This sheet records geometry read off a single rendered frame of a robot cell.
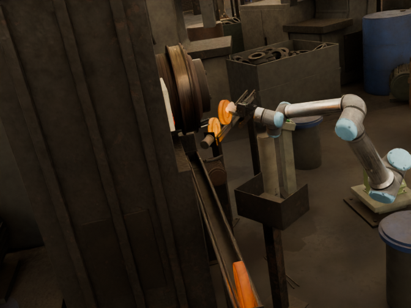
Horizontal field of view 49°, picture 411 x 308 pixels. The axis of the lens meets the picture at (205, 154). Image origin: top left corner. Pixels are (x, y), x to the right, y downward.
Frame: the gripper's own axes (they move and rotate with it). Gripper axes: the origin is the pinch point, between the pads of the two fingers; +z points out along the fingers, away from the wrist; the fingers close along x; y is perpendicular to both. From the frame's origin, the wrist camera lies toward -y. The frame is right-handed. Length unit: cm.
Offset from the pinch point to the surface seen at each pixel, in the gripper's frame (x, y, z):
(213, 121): 2.8, -8.9, 5.9
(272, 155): -34, -40, -29
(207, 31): -395, -54, 177
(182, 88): 67, 34, 0
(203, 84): 54, 34, -5
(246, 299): 147, 4, -64
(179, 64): 62, 43, 5
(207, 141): 16.0, -17.1, 3.6
